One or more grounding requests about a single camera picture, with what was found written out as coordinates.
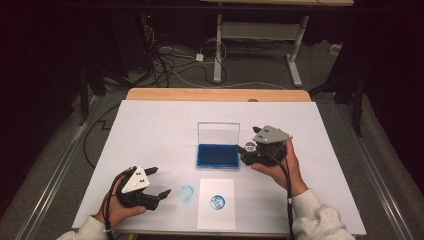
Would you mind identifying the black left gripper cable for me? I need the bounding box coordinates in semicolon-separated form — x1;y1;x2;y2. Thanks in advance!
101;165;138;240

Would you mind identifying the metal floor rail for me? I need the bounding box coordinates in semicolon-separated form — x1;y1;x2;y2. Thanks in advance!
19;95;105;240
338;108;418;240

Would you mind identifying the white metal desk frame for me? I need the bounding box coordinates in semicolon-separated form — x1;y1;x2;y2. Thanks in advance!
199;0;354;88

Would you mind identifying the person's right hand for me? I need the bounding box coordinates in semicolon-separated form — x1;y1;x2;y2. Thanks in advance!
250;139;310;198

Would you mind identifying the white paper sheet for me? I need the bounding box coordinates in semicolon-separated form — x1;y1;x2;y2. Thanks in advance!
196;178;237;231

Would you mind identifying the white floor cable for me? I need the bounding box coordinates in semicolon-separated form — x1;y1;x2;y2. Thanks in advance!
166;66;288;91

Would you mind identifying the blue ink pad clear case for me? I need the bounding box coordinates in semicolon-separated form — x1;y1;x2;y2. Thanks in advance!
195;121;242;169

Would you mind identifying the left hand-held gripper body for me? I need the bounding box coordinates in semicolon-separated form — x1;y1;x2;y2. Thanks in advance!
114;165;160;212

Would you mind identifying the tangle of black floor cables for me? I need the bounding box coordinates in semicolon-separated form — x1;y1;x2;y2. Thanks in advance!
141;24;228;88

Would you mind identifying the person's left hand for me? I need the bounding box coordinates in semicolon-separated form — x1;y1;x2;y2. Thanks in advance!
94;167;148;230

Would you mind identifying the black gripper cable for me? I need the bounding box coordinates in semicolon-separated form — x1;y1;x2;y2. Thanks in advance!
101;165;138;240
254;148;296;240

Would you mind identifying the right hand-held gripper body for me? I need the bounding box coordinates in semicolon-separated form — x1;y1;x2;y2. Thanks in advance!
239;124;294;167

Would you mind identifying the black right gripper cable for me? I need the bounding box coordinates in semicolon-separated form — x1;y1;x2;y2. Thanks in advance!
254;148;296;240

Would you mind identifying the black thin floor cable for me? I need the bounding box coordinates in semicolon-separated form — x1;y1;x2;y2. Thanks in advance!
82;104;122;169

